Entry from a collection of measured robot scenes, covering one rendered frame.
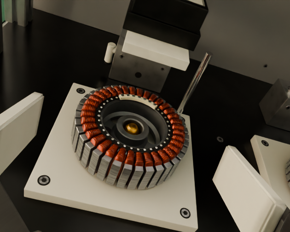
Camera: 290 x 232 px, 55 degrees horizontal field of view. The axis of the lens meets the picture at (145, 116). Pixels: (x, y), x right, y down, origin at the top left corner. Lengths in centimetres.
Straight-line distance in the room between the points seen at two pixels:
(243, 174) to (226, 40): 35
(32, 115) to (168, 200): 15
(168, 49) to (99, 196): 14
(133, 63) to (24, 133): 23
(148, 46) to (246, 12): 27
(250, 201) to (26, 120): 13
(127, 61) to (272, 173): 22
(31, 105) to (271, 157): 29
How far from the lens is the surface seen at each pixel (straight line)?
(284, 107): 44
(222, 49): 51
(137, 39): 26
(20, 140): 17
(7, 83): 36
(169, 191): 27
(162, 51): 25
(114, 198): 25
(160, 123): 28
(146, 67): 37
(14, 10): 47
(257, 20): 50
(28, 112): 17
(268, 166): 37
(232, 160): 19
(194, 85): 33
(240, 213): 17
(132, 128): 27
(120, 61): 37
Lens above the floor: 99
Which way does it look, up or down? 40 degrees down
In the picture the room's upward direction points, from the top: 23 degrees clockwise
